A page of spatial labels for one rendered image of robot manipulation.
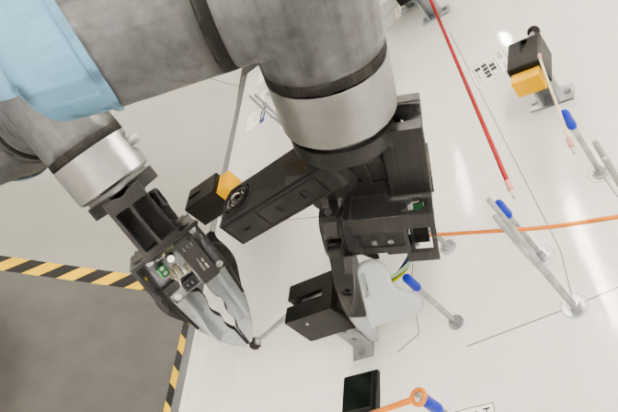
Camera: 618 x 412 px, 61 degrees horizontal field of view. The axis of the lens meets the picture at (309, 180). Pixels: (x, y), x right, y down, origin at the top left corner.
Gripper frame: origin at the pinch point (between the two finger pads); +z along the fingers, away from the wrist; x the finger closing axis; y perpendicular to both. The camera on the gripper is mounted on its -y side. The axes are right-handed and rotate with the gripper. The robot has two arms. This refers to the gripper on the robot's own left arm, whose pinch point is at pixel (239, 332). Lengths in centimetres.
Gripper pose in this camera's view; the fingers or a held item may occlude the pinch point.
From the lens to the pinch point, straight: 59.1
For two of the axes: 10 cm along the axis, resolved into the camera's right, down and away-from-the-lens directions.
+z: 5.7, 7.9, 2.3
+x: 7.6, -6.1, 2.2
